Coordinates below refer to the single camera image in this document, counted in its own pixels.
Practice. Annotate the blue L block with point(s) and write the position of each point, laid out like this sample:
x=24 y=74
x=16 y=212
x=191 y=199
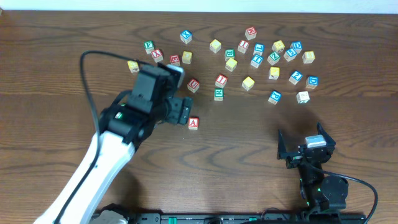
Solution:
x=258 y=49

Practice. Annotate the yellow hammer block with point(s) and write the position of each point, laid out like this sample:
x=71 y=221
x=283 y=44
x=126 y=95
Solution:
x=274 y=73

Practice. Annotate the yellow O block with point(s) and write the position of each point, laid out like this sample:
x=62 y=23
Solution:
x=278 y=46

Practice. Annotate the green Z block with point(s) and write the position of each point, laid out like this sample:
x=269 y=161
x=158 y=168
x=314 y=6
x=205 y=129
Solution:
x=273 y=58

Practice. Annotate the blue X block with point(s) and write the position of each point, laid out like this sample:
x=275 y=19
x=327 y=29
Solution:
x=186 y=36

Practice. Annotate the green B block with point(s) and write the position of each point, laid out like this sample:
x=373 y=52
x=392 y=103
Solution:
x=229 y=53

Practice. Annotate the yellow B block right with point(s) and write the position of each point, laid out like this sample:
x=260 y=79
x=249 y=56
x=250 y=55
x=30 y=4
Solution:
x=308 y=57

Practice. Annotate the blue P block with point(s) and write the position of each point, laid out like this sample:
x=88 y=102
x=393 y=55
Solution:
x=275 y=97

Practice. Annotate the blue 5 block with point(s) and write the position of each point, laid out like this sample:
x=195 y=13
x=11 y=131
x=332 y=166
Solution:
x=290 y=54

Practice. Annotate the yellow block beside E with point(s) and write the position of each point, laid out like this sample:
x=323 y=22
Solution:
x=187 y=57

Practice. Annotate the red Y block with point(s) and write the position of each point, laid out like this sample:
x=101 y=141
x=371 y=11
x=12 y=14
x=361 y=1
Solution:
x=157 y=55

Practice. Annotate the red U block centre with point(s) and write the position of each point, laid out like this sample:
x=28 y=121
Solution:
x=193 y=85

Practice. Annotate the yellow block below B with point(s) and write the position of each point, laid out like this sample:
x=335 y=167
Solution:
x=231 y=64

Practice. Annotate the yellow block top centre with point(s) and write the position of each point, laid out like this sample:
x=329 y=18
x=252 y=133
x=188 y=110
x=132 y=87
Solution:
x=215 y=46

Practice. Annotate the red A block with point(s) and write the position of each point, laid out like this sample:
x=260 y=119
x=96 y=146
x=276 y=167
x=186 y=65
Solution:
x=193 y=123

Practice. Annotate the blue d block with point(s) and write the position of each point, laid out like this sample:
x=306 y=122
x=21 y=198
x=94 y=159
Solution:
x=312 y=82
x=296 y=46

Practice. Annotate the blue 2 block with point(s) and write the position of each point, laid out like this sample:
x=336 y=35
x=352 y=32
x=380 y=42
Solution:
x=295 y=77

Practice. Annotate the green F block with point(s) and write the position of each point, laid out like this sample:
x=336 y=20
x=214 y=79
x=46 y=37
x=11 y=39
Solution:
x=149 y=46

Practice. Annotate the plain wood 7 block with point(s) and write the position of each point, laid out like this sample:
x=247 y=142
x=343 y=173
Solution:
x=302 y=97

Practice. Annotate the blue D block upper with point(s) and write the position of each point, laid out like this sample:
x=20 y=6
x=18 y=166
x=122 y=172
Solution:
x=296 y=46

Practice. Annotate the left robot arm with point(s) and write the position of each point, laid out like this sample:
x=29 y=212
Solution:
x=123 y=126

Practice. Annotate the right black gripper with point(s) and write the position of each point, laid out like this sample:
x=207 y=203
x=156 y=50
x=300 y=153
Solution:
x=303 y=152

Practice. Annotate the blue T block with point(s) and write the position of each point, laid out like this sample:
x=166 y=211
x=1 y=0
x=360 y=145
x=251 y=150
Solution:
x=256 y=60

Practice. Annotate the red E block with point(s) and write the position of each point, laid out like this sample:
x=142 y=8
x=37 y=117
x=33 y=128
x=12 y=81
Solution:
x=175 y=60

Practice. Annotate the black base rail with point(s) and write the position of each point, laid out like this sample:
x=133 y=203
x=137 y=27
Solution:
x=109 y=217

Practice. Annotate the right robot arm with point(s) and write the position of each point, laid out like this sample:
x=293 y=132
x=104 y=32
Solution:
x=325 y=195

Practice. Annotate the red W block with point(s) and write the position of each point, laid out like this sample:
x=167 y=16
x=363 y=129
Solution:
x=250 y=33

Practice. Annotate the blue D block lower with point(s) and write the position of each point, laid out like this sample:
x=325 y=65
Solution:
x=312 y=82

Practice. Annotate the red i block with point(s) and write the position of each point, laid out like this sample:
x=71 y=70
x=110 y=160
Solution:
x=221 y=81
x=243 y=46

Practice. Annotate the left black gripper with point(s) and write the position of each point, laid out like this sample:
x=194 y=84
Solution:
x=183 y=111

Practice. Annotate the yellow block centre right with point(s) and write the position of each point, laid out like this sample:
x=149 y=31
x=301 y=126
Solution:
x=248 y=83

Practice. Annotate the green R block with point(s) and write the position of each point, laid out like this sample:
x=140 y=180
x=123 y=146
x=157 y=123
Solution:
x=218 y=94

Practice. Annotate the yellow block far left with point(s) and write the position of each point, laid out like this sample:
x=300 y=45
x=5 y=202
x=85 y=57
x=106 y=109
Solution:
x=133 y=66

